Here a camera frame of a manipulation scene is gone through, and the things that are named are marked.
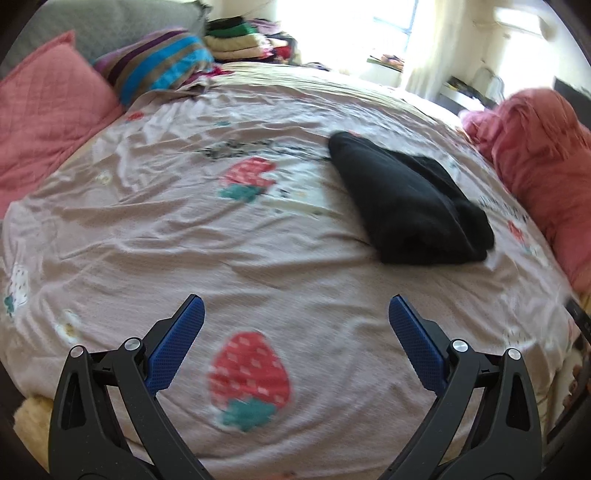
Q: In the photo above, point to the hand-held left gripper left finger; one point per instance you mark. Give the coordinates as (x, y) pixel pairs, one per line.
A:
(178, 341)

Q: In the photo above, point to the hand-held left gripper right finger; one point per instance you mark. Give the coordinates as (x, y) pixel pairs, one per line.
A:
(415, 341)

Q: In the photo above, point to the black sweater with orange cuffs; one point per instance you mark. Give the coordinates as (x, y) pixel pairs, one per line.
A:
(406, 203)

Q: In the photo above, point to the stack of folded clothes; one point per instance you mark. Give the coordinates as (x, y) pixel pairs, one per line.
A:
(240, 39)

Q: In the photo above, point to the strawberry print bed sheet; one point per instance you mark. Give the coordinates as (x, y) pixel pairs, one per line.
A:
(184, 258)

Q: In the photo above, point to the cream fluffy blanket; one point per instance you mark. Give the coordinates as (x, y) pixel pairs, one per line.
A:
(32, 417)

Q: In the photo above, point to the pink crumpled blanket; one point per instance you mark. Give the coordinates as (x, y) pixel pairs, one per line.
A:
(545, 157)

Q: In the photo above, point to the white desk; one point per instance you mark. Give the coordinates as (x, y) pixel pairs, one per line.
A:
(466, 94)

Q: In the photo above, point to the pink quilted pillow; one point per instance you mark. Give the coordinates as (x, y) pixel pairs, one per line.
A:
(51, 115)

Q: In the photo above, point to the striped pillow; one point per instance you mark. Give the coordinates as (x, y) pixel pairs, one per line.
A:
(157, 62)

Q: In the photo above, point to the white curtain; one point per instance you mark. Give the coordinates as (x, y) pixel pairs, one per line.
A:
(431, 50)

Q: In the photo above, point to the dark monitor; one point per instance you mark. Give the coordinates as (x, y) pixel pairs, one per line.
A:
(570, 91)

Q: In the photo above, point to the grey quilted headboard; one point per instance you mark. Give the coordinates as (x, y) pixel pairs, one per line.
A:
(101, 23)

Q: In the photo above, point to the white air conditioner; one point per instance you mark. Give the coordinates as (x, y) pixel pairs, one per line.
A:
(524, 21)

